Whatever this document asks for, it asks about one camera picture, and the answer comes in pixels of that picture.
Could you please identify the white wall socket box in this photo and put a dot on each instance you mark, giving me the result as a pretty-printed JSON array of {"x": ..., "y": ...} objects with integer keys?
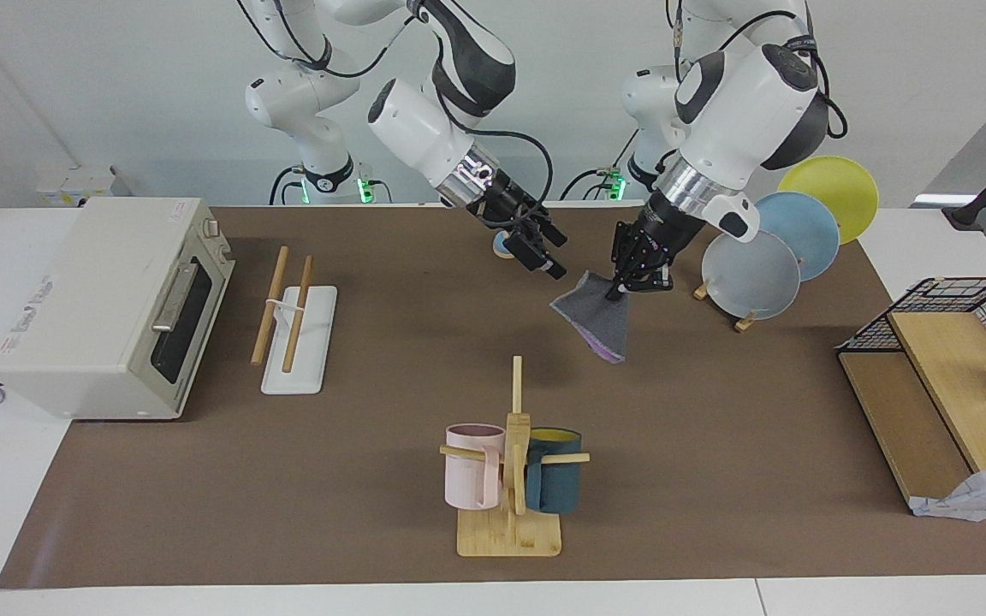
[{"x": 74, "y": 186}]

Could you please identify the wooden shelf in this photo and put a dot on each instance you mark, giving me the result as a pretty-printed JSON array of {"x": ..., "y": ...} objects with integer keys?
[{"x": 955, "y": 376}]

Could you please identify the wooden plate rack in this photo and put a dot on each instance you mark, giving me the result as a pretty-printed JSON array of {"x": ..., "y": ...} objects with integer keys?
[{"x": 745, "y": 323}]

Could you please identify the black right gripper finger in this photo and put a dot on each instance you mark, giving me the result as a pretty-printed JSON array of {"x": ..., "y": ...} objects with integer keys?
[
  {"x": 553, "y": 233},
  {"x": 531, "y": 252}
]

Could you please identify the pink mug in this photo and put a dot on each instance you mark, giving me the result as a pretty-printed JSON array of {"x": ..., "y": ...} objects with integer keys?
[{"x": 467, "y": 479}]

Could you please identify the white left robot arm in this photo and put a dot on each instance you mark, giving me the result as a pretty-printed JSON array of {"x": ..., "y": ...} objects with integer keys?
[{"x": 750, "y": 103}]

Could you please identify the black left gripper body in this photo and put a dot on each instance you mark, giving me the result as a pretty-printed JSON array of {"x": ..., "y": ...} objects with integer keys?
[{"x": 656, "y": 244}]

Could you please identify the dark teal mug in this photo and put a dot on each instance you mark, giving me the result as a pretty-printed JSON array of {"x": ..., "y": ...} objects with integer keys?
[{"x": 557, "y": 488}]

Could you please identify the wooden mug tree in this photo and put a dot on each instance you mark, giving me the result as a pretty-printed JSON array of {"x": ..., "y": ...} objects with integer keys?
[{"x": 510, "y": 539}]

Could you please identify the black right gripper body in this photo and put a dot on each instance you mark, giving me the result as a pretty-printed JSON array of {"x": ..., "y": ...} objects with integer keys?
[{"x": 510, "y": 210}]

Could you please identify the beige toaster oven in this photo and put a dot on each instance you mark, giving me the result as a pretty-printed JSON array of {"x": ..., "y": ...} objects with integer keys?
[{"x": 74, "y": 325}]

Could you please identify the brown table mat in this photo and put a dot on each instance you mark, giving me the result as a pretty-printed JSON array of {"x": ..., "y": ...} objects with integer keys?
[{"x": 373, "y": 342}]

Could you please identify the purple and grey towel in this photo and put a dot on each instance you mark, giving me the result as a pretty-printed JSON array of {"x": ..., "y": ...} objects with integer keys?
[{"x": 604, "y": 325}]

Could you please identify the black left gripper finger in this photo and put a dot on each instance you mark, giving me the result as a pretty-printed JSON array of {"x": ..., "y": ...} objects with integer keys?
[
  {"x": 618, "y": 287},
  {"x": 651, "y": 281}
]

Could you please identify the grey plate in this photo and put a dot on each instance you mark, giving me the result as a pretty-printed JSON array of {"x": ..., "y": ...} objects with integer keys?
[{"x": 754, "y": 278}]

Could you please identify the yellow plate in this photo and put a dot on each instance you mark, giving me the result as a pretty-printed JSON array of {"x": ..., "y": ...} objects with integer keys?
[{"x": 835, "y": 192}]

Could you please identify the white towel rack wooden bars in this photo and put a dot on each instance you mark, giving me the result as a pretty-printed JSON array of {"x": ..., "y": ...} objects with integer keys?
[{"x": 305, "y": 359}]

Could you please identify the light blue plate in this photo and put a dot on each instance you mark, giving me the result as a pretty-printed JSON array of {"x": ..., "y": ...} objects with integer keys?
[{"x": 805, "y": 231}]

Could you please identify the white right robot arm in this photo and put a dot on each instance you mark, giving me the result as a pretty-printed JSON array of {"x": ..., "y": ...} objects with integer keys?
[{"x": 412, "y": 128}]

